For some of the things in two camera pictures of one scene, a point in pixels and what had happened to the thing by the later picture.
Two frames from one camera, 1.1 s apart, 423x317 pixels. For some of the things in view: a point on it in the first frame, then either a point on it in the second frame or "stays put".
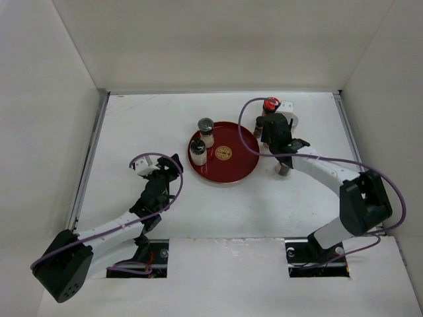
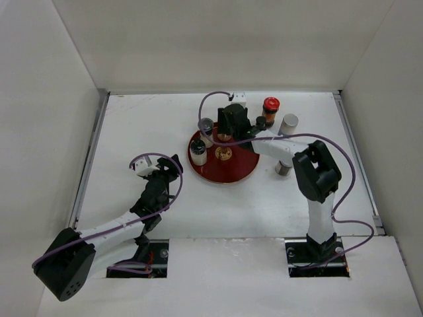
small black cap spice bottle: x=258 y=129 stays put
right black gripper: x=265 y=138 → x=222 y=121
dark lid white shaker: x=205 y=126 stays put
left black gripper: x=172 y=171 stays put
